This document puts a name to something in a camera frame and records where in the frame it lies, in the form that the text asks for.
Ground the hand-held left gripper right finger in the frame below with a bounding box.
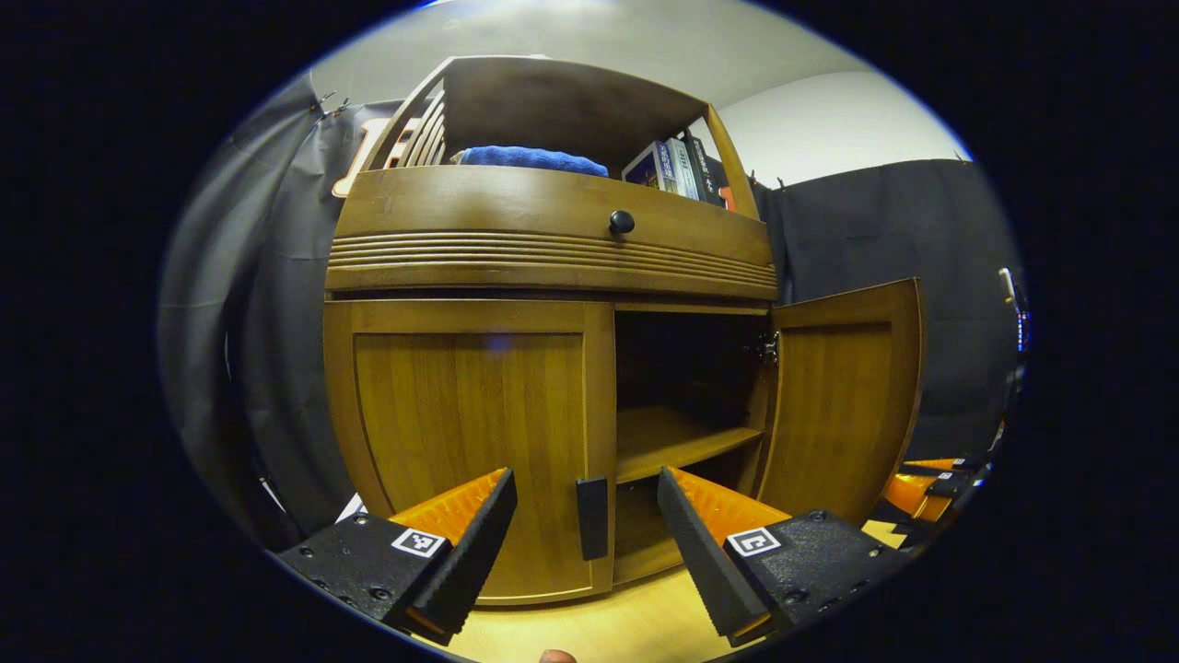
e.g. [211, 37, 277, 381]
[658, 467, 915, 648]

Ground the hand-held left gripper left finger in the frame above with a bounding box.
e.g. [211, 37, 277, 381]
[274, 468, 519, 647]

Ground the wooden shoe cabinet door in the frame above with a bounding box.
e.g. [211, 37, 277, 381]
[755, 278, 925, 528]
[322, 299, 618, 607]

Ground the black door handle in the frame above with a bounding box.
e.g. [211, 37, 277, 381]
[576, 476, 611, 562]

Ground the wooden double-door shoe cabinet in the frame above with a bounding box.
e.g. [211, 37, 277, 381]
[322, 55, 782, 609]

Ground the wooden cabinet inner shelf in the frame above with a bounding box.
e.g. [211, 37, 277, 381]
[615, 405, 765, 485]

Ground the wooden cabinet drawer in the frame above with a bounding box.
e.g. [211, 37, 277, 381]
[324, 166, 779, 303]

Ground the black spine book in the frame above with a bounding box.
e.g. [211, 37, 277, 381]
[683, 135, 729, 208]

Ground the white spine book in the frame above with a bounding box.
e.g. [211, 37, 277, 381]
[659, 138, 701, 201]

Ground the blue towel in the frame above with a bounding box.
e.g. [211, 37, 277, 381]
[458, 145, 611, 179]

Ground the blue cover book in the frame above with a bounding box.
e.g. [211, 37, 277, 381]
[622, 143, 678, 194]

